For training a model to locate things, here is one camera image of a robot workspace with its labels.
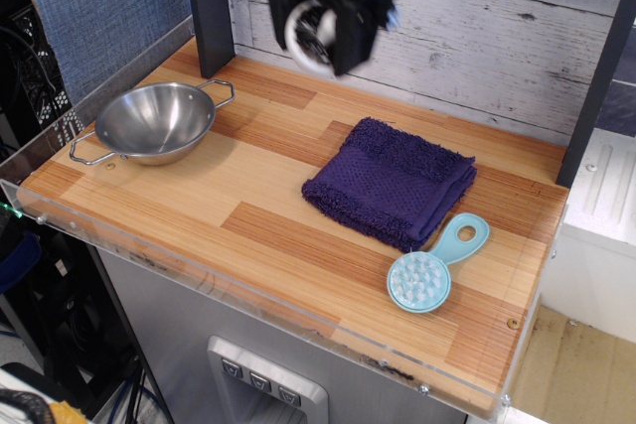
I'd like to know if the white toy mushroom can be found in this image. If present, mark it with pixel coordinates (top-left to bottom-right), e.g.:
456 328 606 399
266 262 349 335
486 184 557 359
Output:
284 0 337 77

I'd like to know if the steel bowl with handles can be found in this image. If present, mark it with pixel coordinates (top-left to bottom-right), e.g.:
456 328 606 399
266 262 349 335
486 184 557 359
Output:
70 79 236 166

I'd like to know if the purple folded cloth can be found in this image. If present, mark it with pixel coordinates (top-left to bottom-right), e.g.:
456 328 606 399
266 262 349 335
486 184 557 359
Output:
301 117 477 252

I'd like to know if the light blue round brush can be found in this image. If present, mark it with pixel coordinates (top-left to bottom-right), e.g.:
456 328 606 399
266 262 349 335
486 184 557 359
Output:
387 212 490 314

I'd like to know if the black plastic crate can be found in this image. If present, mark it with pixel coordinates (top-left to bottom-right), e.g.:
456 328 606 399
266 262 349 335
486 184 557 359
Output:
1 0 71 145

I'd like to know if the clear acrylic table guard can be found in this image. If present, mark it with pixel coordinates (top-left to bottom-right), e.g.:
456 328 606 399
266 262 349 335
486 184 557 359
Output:
1 90 566 419

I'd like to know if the silver dispenser button panel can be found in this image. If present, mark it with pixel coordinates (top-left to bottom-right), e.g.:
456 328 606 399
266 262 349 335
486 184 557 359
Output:
207 336 330 423

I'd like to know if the dark left vertical post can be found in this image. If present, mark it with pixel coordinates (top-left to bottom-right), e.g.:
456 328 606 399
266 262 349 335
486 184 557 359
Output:
190 0 236 78

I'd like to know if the dark vertical post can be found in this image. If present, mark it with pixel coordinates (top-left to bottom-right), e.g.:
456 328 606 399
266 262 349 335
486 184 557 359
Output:
556 0 635 188
190 0 236 78

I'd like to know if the dark right vertical post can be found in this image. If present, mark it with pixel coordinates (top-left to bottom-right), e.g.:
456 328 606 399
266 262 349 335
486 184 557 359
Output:
556 0 635 188

